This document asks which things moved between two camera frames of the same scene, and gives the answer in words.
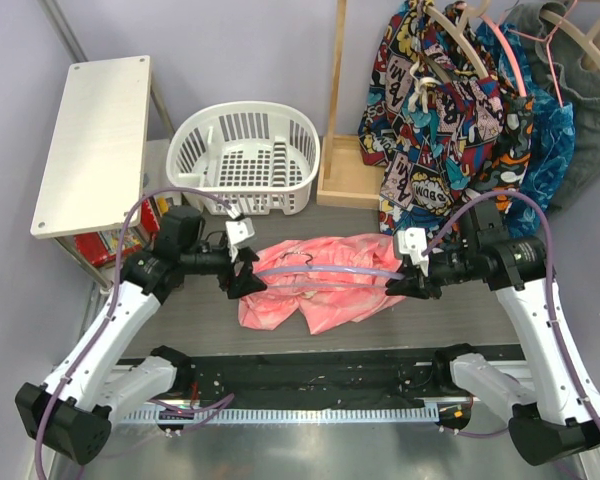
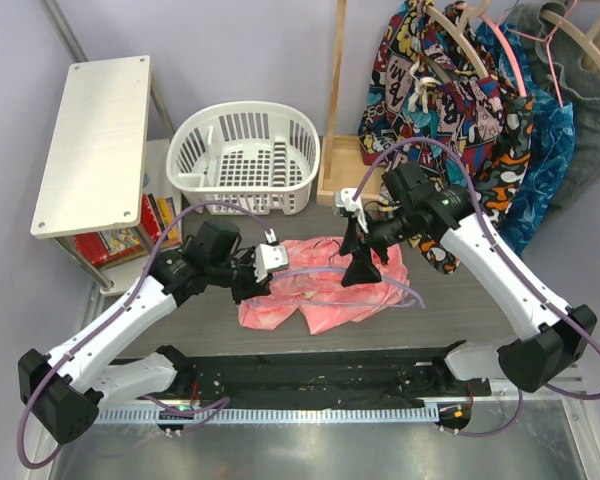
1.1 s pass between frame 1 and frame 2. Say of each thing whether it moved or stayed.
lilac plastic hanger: moved
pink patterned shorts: stayed
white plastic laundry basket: stayed
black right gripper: moved
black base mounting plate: stayed
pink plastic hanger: stayed
